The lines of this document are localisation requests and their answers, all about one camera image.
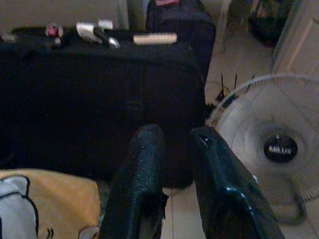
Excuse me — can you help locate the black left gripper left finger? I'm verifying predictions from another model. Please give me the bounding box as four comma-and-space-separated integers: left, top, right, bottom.
99, 123, 169, 239

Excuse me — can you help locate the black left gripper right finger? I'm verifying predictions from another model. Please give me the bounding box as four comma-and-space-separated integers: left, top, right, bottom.
189, 126, 286, 239

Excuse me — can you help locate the yellow cartoon print blanket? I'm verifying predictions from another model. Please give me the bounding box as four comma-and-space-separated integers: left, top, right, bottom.
0, 168, 102, 239

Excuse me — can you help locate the white MILUX floor fan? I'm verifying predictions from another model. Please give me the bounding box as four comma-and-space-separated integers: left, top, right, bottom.
205, 74, 319, 225

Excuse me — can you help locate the black antenna device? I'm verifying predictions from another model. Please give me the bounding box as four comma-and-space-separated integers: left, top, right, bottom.
214, 73, 240, 103

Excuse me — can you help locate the large black fabric suitcase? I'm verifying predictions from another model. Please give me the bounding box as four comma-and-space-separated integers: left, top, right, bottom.
0, 26, 208, 190

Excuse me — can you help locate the small black fabric suitcase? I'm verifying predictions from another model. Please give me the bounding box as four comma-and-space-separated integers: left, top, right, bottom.
146, 0, 216, 84

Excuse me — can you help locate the white panel door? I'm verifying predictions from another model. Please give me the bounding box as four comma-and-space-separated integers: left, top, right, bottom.
271, 0, 319, 81

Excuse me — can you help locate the small pink red object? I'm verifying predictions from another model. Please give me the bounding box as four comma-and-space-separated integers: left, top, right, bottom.
45, 22, 64, 46

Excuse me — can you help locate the grey fan power cable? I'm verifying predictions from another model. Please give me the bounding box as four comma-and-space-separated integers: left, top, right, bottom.
273, 188, 308, 225

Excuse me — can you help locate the beige suitcase grip handle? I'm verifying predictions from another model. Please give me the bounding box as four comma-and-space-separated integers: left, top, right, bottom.
133, 32, 178, 46

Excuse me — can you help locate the silver suitcase pull handle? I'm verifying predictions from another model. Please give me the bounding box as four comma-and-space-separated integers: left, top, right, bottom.
75, 19, 120, 49

